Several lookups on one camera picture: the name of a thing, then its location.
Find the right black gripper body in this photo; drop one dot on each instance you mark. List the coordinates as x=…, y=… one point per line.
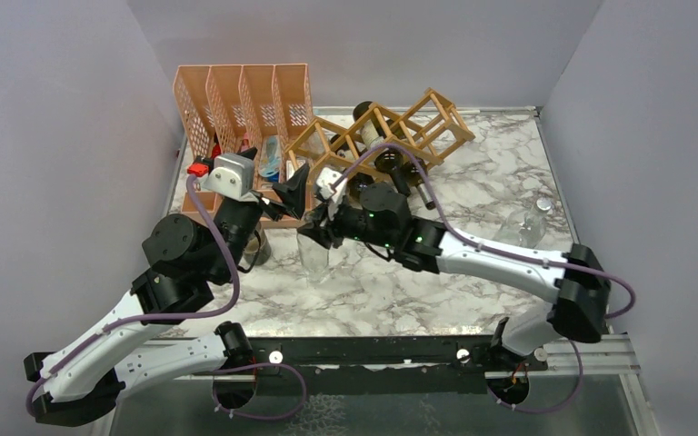
x=350, y=222

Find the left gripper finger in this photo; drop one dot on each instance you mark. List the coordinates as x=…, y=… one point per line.
x=249, y=153
x=292, y=193

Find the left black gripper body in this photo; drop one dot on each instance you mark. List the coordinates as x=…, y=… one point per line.
x=252, y=214

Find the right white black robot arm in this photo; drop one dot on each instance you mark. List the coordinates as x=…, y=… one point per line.
x=573, y=296

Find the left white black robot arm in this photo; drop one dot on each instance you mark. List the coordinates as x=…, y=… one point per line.
x=84, y=381

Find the standing white wine bottle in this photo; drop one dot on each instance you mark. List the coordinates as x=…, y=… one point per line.
x=258, y=250

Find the wooden wine rack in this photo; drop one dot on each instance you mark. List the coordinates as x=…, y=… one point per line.
x=431, y=130

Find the blue item in organizer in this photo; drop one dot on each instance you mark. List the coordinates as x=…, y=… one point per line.
x=270, y=159

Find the orange plastic file organizer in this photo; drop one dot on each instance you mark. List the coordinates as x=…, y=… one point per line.
x=225, y=106

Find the red item in organizer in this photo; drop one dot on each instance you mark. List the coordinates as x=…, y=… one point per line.
x=217, y=148

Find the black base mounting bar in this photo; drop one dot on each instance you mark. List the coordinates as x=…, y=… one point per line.
x=370, y=365

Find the clear glass jar silver lid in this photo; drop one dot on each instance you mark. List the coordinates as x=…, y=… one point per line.
x=525, y=227

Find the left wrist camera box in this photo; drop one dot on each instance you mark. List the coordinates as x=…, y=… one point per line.
x=229, y=175

